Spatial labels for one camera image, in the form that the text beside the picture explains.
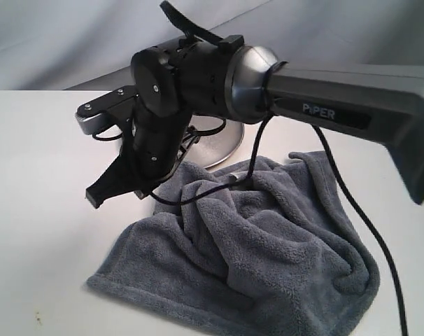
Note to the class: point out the grey-blue fleece towel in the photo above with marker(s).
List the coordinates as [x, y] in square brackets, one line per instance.
[275, 256]

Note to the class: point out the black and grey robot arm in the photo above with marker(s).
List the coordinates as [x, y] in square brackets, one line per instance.
[229, 80]

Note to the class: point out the round stainless steel plate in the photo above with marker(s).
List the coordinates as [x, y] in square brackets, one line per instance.
[213, 150]

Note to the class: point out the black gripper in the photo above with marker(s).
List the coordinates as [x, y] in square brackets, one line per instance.
[147, 155]

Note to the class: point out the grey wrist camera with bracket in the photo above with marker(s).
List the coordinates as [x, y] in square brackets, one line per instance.
[107, 110]

